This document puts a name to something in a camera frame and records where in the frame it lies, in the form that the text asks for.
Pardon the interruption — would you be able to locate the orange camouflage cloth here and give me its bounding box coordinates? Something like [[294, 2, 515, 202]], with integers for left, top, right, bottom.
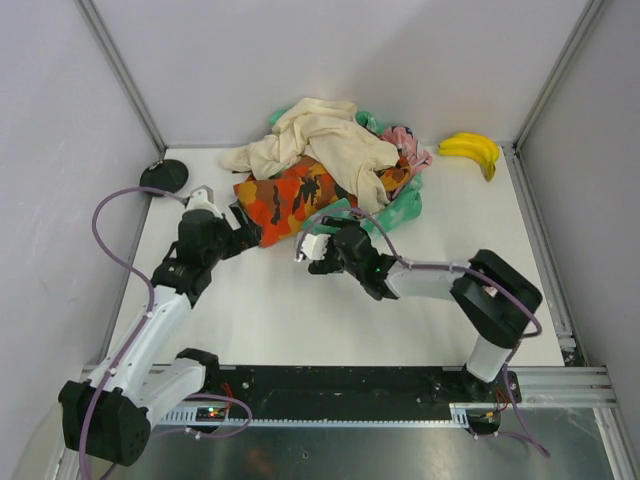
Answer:
[[234, 156, 422, 248]]

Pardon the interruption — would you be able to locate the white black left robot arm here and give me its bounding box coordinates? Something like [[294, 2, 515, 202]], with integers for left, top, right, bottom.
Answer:
[[58, 197, 240, 466]]

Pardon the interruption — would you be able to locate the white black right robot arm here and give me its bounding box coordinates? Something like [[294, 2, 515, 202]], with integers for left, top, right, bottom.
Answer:
[[295, 219, 543, 386]]

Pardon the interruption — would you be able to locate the green white tie-dye cloth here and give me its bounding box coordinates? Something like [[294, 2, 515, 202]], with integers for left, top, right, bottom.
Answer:
[[269, 107, 425, 236]]

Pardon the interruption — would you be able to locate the cream cloth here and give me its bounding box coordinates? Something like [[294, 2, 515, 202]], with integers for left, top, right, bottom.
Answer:
[[219, 98, 399, 214]]

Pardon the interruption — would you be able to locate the black round disc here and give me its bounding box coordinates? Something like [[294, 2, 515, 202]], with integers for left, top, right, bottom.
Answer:
[[139, 159, 189, 193]]

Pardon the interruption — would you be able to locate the yellow banana bunch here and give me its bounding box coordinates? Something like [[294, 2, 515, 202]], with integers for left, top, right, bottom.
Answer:
[[438, 132, 500, 182]]

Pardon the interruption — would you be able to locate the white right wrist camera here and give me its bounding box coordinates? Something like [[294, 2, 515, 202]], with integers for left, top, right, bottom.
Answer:
[[294, 232, 331, 262]]

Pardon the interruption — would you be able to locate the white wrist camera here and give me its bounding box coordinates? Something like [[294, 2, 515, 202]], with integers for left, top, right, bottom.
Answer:
[[185, 185, 223, 218], [294, 232, 331, 262]]

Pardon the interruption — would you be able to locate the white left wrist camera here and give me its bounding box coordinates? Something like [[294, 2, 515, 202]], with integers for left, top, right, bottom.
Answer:
[[185, 185, 223, 218]]

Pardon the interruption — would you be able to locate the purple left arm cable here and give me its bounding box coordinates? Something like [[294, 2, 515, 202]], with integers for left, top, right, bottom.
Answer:
[[77, 185, 201, 479]]

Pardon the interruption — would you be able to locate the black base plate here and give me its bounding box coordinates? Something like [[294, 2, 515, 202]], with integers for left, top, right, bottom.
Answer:
[[201, 366, 522, 422]]

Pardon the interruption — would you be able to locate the grey slotted cable duct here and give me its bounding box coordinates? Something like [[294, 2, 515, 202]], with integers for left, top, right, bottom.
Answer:
[[164, 402, 476, 429]]

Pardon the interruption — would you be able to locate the left aluminium corner post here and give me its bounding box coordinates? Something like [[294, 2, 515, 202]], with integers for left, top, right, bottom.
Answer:
[[74, 0, 167, 155]]

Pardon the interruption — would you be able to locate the aluminium corner post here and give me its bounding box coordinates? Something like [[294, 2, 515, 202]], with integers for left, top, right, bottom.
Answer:
[[74, 0, 167, 155], [512, 0, 609, 151]]

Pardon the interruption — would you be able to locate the right aluminium corner post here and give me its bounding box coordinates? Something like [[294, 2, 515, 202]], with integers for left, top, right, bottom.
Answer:
[[512, 0, 609, 151]]

